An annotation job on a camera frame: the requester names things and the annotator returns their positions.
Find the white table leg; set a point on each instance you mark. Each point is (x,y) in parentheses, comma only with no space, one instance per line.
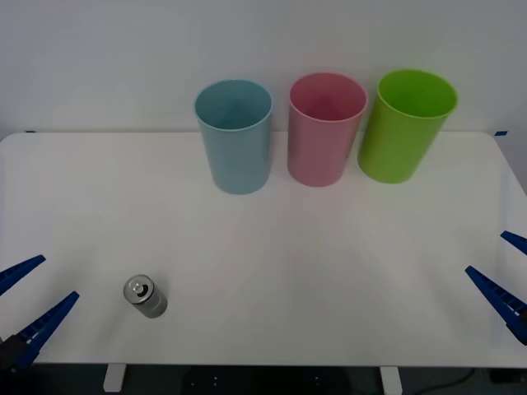
(391,380)
(113,377)

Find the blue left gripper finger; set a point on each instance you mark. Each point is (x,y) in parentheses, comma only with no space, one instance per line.
(41,325)
(18,271)

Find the silver-grey drink can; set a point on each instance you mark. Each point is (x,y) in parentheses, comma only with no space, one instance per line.
(148,298)

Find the pink plastic bin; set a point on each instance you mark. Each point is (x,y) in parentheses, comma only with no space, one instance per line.
(317,152)

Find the green plastic bin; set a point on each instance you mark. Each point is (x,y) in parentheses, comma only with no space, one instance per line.
(395,144)

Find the pale blue plastic bin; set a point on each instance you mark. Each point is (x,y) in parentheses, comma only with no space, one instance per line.
(239,156)

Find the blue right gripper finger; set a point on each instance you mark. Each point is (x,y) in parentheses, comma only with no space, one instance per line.
(516,240)
(500,298)

